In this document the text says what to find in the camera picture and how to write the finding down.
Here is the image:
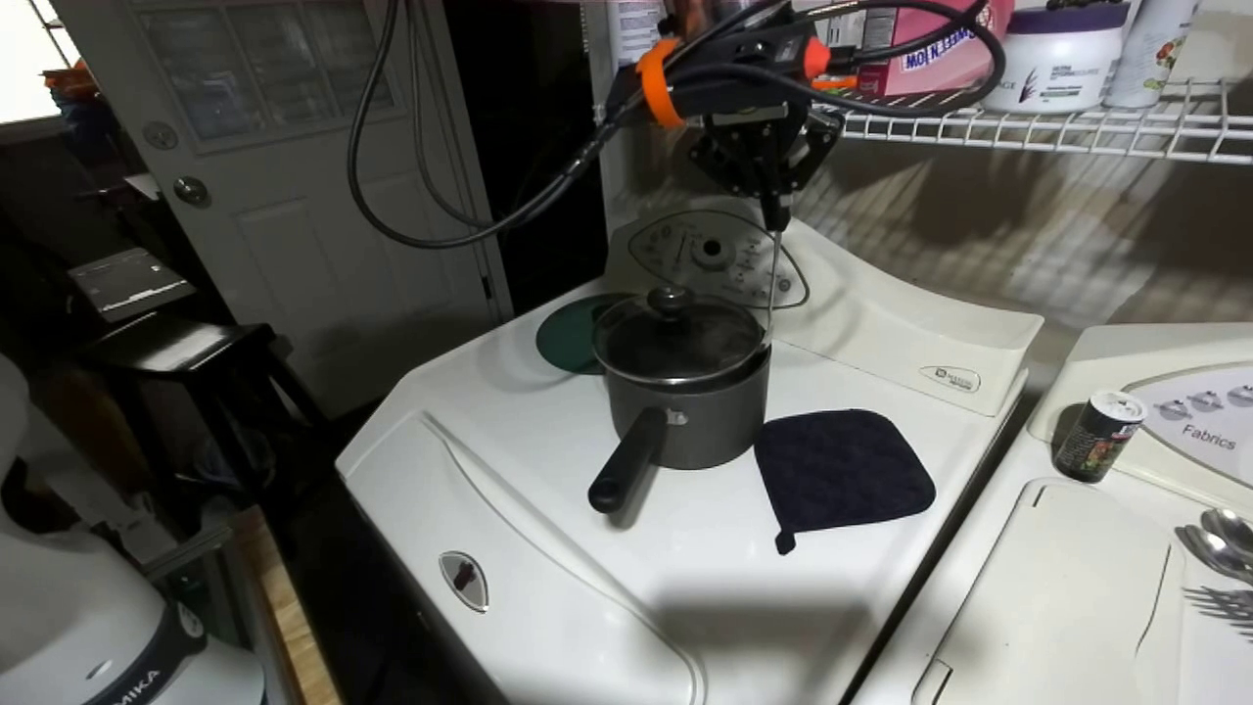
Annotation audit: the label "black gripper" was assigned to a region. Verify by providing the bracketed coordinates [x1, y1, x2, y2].
[685, 109, 846, 240]

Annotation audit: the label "glass lid black knob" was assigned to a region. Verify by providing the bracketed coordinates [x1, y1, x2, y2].
[591, 287, 771, 393]

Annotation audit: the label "white robot base link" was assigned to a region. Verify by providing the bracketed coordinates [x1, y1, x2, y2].
[0, 348, 266, 705]

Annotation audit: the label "dark blue square potholder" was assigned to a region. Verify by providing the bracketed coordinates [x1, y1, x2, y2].
[753, 408, 938, 560]

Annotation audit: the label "white tub purple lid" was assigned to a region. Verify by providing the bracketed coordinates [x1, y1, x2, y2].
[977, 0, 1131, 118]

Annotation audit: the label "small dark jar white lid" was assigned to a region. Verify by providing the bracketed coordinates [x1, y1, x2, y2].
[1054, 387, 1151, 487]

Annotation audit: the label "silver spoon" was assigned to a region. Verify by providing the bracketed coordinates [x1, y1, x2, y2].
[1170, 519, 1253, 586]

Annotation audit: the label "pink cardboard box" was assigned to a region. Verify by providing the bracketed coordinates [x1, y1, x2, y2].
[854, 0, 1017, 102]

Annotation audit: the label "white bottle with label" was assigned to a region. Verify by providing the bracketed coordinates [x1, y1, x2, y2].
[608, 0, 670, 69]

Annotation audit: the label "round green trivet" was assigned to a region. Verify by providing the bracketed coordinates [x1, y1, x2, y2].
[532, 290, 623, 378]

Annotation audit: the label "white washing machine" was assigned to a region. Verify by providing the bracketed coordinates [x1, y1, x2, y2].
[331, 192, 1047, 705]

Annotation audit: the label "tall white can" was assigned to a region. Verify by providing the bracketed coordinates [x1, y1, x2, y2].
[1105, 0, 1204, 113]

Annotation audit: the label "white dryer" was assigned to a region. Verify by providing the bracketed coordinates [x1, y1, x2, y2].
[854, 320, 1253, 705]

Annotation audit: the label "silver fork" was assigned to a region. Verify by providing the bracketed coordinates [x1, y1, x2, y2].
[1183, 583, 1253, 637]

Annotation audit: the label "black stool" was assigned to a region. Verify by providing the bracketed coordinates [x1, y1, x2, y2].
[79, 316, 348, 525]

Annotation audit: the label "wooden board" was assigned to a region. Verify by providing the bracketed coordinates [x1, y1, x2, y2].
[250, 519, 343, 705]

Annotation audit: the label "black flat box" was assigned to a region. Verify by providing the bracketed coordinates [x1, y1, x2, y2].
[65, 248, 195, 330]

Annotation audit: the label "black wrist camera orange mounts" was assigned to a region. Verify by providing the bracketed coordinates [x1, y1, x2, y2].
[634, 36, 840, 129]

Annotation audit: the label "dark grey pot black handle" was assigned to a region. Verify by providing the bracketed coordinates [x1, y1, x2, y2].
[583, 290, 775, 515]

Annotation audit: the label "white wire shelf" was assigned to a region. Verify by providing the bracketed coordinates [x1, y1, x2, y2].
[596, 82, 1253, 167]

